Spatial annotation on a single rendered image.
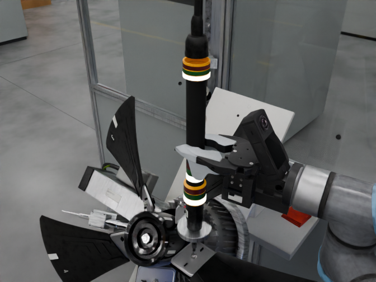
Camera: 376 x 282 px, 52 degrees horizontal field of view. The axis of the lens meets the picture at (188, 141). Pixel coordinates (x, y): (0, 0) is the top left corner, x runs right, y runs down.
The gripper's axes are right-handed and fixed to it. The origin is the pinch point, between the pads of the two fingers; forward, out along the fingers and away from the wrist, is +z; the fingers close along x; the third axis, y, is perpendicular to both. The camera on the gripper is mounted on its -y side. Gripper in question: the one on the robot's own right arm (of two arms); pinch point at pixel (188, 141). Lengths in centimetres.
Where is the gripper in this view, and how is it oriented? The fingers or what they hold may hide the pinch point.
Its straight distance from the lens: 68.3
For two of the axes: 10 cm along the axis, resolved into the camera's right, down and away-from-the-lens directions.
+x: 4.9, -4.6, 7.4
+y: -0.1, 8.5, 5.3
